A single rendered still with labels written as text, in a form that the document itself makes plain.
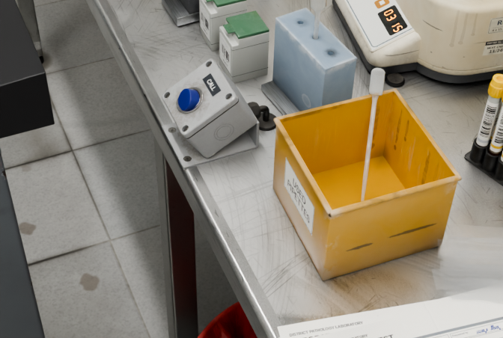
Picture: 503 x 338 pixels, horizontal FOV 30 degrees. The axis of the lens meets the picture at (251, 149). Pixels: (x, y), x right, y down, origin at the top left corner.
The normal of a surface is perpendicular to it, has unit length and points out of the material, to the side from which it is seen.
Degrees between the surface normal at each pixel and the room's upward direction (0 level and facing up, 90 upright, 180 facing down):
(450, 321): 0
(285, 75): 90
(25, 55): 3
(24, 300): 90
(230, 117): 90
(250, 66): 90
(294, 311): 0
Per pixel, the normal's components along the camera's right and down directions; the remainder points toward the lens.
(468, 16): -0.10, 0.70
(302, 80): -0.87, 0.34
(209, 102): -0.44, -0.48
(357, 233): 0.36, 0.66
